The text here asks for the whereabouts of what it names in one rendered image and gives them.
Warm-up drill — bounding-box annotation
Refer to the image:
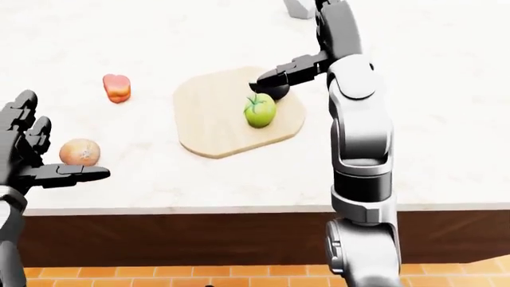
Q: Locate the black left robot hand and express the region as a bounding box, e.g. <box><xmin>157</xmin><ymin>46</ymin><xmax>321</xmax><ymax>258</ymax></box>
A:
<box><xmin>0</xmin><ymin>88</ymin><xmax>112</xmax><ymax>189</ymax></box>

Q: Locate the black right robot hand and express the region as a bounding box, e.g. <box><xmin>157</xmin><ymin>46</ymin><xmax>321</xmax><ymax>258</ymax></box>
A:
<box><xmin>256</xmin><ymin>0</ymin><xmax>364</xmax><ymax>88</ymax></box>

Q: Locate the brown round onion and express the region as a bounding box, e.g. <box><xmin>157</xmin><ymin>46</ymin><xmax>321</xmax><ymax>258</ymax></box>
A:
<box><xmin>58</xmin><ymin>138</ymin><xmax>101</xmax><ymax>167</ymax></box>

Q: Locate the green tomato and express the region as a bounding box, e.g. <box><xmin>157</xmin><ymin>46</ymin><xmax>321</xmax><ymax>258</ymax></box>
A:
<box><xmin>242</xmin><ymin>92</ymin><xmax>277</xmax><ymax>129</ymax></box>

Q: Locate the light wooden cutting board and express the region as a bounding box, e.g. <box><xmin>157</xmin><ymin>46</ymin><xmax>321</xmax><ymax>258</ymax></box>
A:
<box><xmin>172</xmin><ymin>65</ymin><xmax>307</xmax><ymax>160</ymax></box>

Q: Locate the red orange bell pepper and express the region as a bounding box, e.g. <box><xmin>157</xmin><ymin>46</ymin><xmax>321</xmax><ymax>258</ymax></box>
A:
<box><xmin>102</xmin><ymin>73</ymin><xmax>132</xmax><ymax>105</ymax></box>

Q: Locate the grey object at table edge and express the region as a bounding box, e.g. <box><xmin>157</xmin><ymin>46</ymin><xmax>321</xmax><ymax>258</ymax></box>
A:
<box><xmin>283</xmin><ymin>0</ymin><xmax>318</xmax><ymax>21</ymax></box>

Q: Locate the dark wooden counter front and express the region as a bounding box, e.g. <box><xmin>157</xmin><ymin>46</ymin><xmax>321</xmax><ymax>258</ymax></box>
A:
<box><xmin>18</xmin><ymin>208</ymin><xmax>510</xmax><ymax>269</ymax></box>

